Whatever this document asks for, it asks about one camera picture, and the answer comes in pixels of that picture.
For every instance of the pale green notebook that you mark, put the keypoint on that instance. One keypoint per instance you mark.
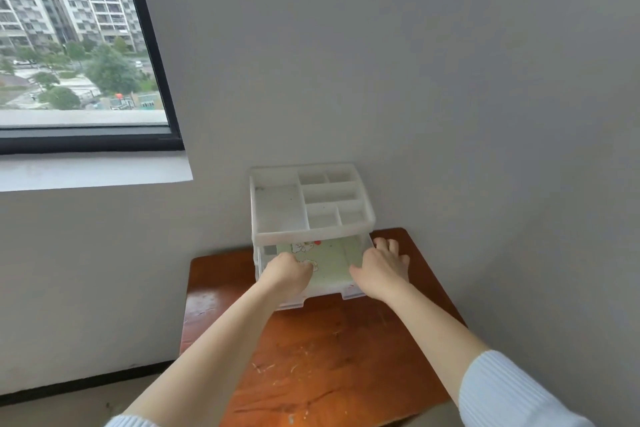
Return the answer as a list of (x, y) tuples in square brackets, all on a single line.
[(330, 256)]

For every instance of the white window sill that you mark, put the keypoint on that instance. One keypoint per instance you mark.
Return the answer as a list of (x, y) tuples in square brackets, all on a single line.
[(90, 171)]

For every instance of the black framed window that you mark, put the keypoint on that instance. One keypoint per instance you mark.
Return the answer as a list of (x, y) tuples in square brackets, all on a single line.
[(90, 141)]

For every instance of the person's left forearm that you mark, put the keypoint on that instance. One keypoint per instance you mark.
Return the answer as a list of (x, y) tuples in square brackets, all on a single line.
[(215, 351)]

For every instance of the person's left hand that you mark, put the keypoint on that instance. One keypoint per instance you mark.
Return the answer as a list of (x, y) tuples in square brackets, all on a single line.
[(287, 274)]

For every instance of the person's right hand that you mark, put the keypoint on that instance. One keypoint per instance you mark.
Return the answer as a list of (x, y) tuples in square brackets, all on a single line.
[(382, 271)]

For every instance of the person's right forearm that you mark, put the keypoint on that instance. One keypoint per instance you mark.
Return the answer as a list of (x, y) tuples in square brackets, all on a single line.
[(435, 331)]

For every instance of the white plastic drawer organizer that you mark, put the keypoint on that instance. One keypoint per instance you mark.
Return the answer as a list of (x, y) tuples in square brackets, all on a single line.
[(280, 206)]

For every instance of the small brown wooden table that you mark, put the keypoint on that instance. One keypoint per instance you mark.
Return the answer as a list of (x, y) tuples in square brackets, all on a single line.
[(325, 356)]

